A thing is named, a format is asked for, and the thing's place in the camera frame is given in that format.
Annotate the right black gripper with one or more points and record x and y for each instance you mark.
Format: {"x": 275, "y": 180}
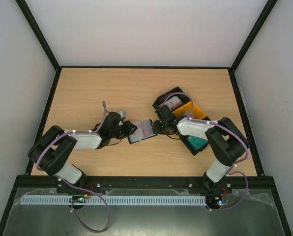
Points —
{"x": 159, "y": 126}

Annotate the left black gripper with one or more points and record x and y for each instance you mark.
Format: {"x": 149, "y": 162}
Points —
{"x": 129, "y": 131}

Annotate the red patterned white card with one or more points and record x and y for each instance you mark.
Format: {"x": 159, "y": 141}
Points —
{"x": 138, "y": 135}

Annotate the black card holder wallet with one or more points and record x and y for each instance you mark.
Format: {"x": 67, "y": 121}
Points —
{"x": 144, "y": 131}

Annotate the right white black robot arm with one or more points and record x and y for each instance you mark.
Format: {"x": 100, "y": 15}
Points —
{"x": 227, "y": 143}

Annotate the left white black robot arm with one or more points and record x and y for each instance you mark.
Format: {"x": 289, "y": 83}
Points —
{"x": 51, "y": 152}

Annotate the red striped card in tray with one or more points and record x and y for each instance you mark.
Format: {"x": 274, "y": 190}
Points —
{"x": 173, "y": 103}

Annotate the teal card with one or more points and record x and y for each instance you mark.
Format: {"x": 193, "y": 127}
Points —
{"x": 197, "y": 143}

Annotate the yellow tray middle compartment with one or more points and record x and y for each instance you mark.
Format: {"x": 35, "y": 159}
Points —
{"x": 196, "y": 112}

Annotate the black tray right compartment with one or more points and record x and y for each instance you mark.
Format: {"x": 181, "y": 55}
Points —
{"x": 186, "y": 143}

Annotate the black tray compartment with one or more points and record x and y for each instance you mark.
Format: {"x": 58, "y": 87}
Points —
{"x": 186, "y": 143}
{"x": 177, "y": 91}

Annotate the black tray left compartment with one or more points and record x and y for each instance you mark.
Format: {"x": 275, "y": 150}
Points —
{"x": 177, "y": 91}

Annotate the left controller board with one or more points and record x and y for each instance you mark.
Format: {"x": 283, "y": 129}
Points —
{"x": 78, "y": 202}

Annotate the controller board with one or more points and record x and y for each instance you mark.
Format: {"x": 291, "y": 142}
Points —
{"x": 78, "y": 202}
{"x": 217, "y": 201}

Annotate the right controller board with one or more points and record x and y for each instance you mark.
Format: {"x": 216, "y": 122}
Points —
{"x": 217, "y": 201}

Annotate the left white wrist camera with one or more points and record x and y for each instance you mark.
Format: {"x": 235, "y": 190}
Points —
{"x": 123, "y": 114}

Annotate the light blue slotted cable duct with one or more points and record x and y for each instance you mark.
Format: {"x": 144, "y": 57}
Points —
{"x": 118, "y": 200}

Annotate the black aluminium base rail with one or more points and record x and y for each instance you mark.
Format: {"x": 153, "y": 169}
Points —
{"x": 195, "y": 185}

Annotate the black frame post left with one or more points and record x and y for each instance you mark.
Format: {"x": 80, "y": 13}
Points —
{"x": 23, "y": 6}

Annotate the black frame post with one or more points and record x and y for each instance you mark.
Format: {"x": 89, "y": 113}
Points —
{"x": 23, "y": 6}
{"x": 269, "y": 6}

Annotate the black frame post right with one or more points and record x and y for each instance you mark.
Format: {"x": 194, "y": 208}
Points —
{"x": 269, "y": 6}

